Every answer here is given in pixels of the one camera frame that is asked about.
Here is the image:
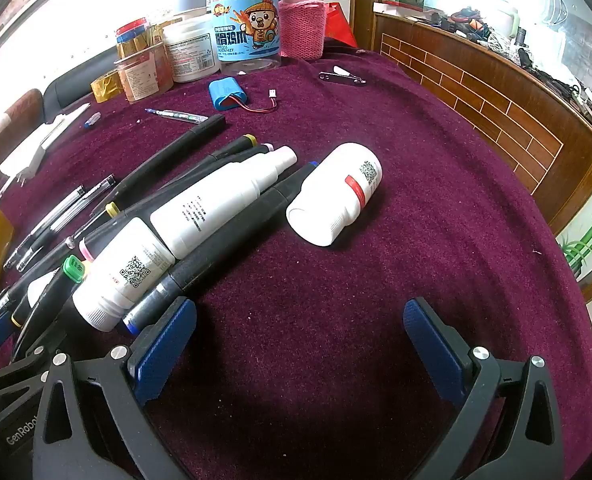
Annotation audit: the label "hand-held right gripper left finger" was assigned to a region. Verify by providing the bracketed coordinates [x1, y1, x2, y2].
[33, 297, 197, 480]

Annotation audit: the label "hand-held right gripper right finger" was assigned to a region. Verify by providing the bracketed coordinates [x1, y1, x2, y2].
[403, 297, 566, 480]

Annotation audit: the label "black and white marker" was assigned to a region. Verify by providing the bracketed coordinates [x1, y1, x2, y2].
[0, 267, 61, 313]

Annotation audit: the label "black marker green cap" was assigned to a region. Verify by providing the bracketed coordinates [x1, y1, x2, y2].
[12, 255, 88, 356]

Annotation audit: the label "white bottle with square code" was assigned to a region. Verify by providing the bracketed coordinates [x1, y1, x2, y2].
[72, 217, 177, 333]

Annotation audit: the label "black marker blue cap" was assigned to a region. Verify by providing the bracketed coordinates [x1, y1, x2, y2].
[123, 161, 321, 337]

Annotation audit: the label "clear gel pen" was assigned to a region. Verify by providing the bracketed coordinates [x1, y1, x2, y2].
[16, 174, 117, 271]
[2, 185, 87, 272]

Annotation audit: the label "white spray bottle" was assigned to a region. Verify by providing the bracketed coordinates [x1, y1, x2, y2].
[150, 146, 298, 260]

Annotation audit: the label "black marker yellow cap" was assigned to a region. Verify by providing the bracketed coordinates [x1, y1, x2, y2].
[105, 134, 257, 219]

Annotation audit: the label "white pill bottle red label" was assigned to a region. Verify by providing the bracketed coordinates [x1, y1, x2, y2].
[286, 142, 383, 247]

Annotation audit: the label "long black marker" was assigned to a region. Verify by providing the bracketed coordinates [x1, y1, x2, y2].
[91, 113, 227, 216]

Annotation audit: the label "maroon tablecloth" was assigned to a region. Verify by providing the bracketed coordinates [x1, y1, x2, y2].
[0, 42, 592, 480]

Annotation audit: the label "white charger plug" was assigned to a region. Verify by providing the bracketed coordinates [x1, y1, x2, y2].
[0, 102, 92, 182]

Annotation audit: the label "bamboo print panel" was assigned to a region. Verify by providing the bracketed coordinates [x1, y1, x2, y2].
[554, 199, 592, 283]

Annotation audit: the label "brown padded chair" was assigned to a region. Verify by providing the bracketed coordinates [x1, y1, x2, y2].
[0, 88, 45, 211]

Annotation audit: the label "clear blue ballpoint pen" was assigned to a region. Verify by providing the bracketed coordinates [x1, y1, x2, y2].
[144, 107, 209, 123]

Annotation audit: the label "gold tape roll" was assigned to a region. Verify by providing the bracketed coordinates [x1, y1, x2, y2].
[90, 72, 125, 105]

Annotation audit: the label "wooden headboard brick pattern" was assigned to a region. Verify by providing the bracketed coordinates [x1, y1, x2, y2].
[351, 0, 592, 233]

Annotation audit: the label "clear jar orange contents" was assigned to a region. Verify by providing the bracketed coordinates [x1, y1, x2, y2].
[113, 44, 175, 105]

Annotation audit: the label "dark sofa backrest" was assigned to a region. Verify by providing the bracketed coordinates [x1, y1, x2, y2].
[43, 44, 118, 112]

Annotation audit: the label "metal nail clippers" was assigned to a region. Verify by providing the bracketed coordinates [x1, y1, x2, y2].
[318, 66, 367, 86]

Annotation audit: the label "white plastic jar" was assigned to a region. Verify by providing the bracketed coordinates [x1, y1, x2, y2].
[161, 14, 221, 84]

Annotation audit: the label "jar of gold packets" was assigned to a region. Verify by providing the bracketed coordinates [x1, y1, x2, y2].
[114, 18, 153, 59]

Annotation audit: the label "clutter of tools on shelf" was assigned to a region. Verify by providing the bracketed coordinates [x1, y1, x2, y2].
[426, 0, 592, 123]

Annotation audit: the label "clear jar blue cartoon label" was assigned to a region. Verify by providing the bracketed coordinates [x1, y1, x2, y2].
[210, 0, 282, 76]

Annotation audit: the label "red bag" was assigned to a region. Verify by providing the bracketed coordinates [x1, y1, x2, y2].
[325, 2, 358, 47]

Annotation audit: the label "pink thermos knitted sleeve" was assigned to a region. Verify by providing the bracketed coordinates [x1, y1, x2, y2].
[279, 0, 327, 60]

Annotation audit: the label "blue battery pack red wire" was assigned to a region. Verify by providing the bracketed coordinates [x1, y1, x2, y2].
[208, 77, 279, 114]

